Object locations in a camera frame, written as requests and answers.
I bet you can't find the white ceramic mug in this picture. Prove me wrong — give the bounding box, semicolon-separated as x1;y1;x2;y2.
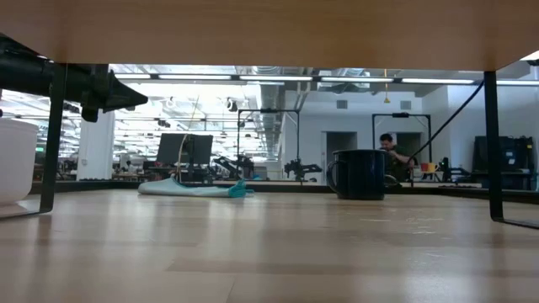
0;118;40;206

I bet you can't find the dark monitor seen from behind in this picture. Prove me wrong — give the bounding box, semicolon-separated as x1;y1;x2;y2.
156;133;214;166

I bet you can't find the black aluminium table frame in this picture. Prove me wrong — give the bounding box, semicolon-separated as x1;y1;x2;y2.
29;179;539;205

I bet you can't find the light blue cloth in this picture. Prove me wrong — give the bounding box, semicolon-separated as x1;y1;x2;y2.
137;176;255;199

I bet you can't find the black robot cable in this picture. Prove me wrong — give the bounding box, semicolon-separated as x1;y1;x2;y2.
407;79;486;162

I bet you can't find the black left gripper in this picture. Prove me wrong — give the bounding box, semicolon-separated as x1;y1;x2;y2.
66;63;149;124

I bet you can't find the black gantry frame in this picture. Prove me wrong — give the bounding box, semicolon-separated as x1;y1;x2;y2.
371;112;433;163
237;108;302;178

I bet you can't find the dark equipment cabinet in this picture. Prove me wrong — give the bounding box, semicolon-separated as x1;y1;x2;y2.
473;135;536;191

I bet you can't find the person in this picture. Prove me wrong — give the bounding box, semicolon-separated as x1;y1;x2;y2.
378;133;417;183

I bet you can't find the dark blue enamel mug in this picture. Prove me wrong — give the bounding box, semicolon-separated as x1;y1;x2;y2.
326;149;388;201

